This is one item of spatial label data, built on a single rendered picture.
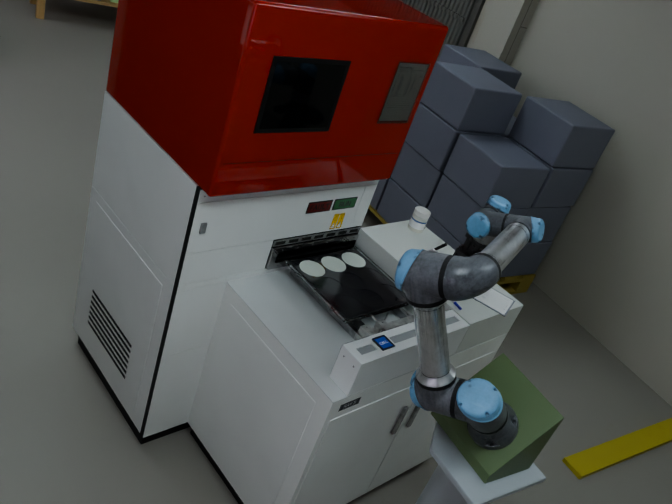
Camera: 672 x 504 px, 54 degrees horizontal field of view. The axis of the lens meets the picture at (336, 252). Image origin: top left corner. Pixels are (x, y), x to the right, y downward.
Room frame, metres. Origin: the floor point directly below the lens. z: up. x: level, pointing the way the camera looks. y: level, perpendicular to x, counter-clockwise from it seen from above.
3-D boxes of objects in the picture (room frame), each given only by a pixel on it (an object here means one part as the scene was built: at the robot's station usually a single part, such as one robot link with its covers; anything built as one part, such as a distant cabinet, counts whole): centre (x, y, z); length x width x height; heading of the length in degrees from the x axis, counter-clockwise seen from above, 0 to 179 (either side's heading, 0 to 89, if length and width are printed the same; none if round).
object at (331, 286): (2.11, -0.09, 0.90); 0.34 x 0.34 x 0.01; 51
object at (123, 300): (2.32, 0.47, 0.41); 0.82 x 0.70 x 0.82; 141
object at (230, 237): (2.11, 0.21, 1.02); 0.81 x 0.03 x 0.40; 141
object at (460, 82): (4.42, -0.62, 0.64); 1.29 x 0.88 x 1.28; 42
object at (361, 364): (1.83, -0.33, 0.89); 0.55 x 0.09 x 0.14; 141
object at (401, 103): (2.31, 0.45, 1.52); 0.81 x 0.75 x 0.60; 141
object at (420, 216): (2.58, -0.28, 1.01); 0.07 x 0.07 x 0.10
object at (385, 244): (2.35, -0.41, 0.89); 0.62 x 0.35 x 0.14; 51
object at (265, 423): (2.11, -0.22, 0.41); 0.96 x 0.64 x 0.82; 141
